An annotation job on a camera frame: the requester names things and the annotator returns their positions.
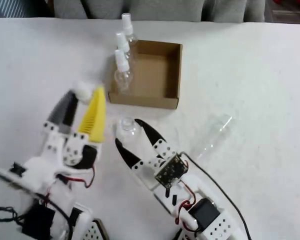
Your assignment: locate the clear bottle without top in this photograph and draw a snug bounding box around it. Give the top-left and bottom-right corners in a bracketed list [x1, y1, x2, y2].
[113, 116, 144, 149]
[179, 113, 234, 164]

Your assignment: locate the white spray top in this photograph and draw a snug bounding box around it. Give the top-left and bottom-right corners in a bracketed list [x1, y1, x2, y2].
[73, 80, 98, 104]

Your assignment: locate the brown cardboard box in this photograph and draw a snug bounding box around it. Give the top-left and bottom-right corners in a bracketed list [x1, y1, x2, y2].
[107, 39, 184, 111]

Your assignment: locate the clear bottle with spray top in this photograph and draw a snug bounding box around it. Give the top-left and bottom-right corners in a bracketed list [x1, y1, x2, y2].
[113, 49, 135, 95]
[121, 13, 139, 47]
[115, 31, 137, 64]

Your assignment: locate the grey sofa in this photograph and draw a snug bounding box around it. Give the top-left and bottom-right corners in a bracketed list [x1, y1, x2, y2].
[53, 0, 266, 24]

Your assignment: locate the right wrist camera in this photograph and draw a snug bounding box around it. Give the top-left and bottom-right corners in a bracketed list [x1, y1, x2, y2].
[154, 153, 190, 190]

